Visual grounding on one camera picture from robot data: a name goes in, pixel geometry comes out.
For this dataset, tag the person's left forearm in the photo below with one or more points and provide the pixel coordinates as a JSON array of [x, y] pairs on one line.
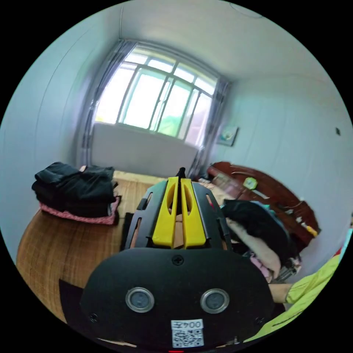
[[278, 293]]

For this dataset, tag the window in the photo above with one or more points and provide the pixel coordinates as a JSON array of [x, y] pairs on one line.
[[154, 104]]

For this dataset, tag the person's body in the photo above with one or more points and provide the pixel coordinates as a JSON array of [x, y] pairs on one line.
[[311, 286]]

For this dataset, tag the green clock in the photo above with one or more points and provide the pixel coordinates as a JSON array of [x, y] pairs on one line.
[[250, 182]]

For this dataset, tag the folded pile of clothes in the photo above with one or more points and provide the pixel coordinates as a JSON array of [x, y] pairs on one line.
[[74, 190]]

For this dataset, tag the loose heap of clothes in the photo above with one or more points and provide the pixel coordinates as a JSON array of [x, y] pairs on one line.
[[259, 229]]

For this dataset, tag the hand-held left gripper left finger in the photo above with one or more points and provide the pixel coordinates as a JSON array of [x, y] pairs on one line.
[[163, 223]]

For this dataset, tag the bed with woven mat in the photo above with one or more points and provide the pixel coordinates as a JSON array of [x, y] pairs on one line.
[[69, 248]]

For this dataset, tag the grey curtain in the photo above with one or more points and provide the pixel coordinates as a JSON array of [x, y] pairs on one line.
[[95, 110], [213, 124]]

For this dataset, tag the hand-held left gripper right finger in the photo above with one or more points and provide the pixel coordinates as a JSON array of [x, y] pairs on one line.
[[194, 226]]

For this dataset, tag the framed wall picture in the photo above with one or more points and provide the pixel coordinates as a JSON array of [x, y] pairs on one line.
[[227, 135]]

